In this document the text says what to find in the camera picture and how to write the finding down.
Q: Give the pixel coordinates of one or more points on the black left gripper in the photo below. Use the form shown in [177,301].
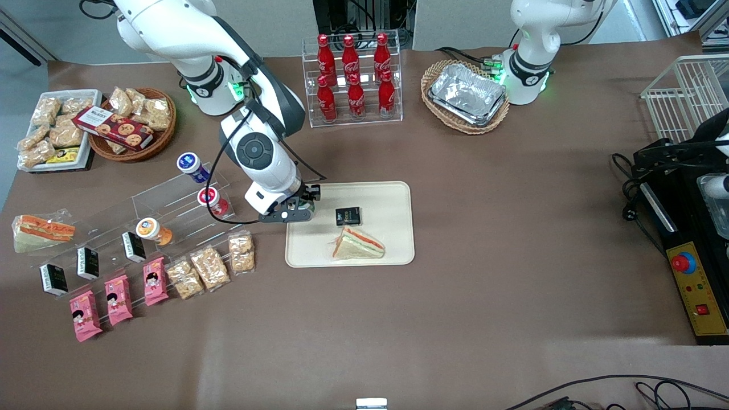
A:
[685,154]

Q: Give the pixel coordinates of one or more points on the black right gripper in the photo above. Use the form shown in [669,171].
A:
[307,197]

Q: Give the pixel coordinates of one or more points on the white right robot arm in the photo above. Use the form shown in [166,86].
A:
[165,28]

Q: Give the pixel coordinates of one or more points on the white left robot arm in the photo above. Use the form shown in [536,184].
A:
[535,23]

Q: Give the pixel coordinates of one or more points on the beige plastic tray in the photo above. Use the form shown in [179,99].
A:
[387,205]

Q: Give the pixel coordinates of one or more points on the red gum bottle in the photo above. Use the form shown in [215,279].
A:
[216,202]

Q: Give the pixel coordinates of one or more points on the blue gum bottle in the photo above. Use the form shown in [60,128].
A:
[191,164]

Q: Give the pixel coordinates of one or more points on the orange gum bottle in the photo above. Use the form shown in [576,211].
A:
[149,229]

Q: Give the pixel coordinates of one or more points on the aluminium foil tray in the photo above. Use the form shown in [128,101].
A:
[467,91]

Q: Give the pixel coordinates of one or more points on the small black snack box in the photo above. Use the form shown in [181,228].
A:
[134,247]
[54,280]
[88,263]
[348,216]

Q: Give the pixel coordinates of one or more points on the wrapped triangle sandwich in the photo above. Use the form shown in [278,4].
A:
[45,230]
[356,246]

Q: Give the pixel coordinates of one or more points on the black machine with yellow panel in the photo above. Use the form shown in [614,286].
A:
[683,228]

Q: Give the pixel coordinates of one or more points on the clear bag of granola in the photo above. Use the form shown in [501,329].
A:
[136,98]
[77,105]
[31,139]
[45,111]
[241,252]
[37,155]
[121,101]
[67,135]
[117,147]
[158,113]
[184,279]
[209,267]

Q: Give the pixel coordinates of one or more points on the red cola bottle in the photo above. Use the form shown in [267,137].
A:
[382,56]
[356,101]
[327,102]
[386,97]
[326,57]
[350,57]

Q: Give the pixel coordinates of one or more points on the red emergency stop button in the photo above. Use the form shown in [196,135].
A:
[682,263]

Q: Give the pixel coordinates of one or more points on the clear acrylic stepped shelf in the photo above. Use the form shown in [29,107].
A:
[171,196]

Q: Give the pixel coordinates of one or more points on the clear acrylic bottle rack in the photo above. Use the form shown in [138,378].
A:
[308,57]

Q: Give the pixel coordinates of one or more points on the grey shelf with equipment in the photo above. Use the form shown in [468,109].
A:
[692,8]

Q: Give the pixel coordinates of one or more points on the brown wicker basket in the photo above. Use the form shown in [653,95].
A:
[154,142]

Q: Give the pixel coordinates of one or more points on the light wicker basket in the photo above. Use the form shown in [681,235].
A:
[433,74]

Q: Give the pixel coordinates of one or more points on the pink snack packet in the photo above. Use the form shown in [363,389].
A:
[155,282]
[118,300]
[85,316]

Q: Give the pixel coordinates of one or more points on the black equipment rack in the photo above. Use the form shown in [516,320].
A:
[330,14]

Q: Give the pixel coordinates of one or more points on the red cookie box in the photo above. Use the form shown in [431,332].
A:
[114,128]

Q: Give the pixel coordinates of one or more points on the small silver device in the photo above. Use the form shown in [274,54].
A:
[371,404]

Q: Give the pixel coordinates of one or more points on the white plastic bin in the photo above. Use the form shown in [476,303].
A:
[95,99]

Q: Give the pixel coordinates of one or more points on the yellow snack packet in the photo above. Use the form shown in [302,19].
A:
[64,155]

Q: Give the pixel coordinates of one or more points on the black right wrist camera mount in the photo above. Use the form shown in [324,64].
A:
[285,216]

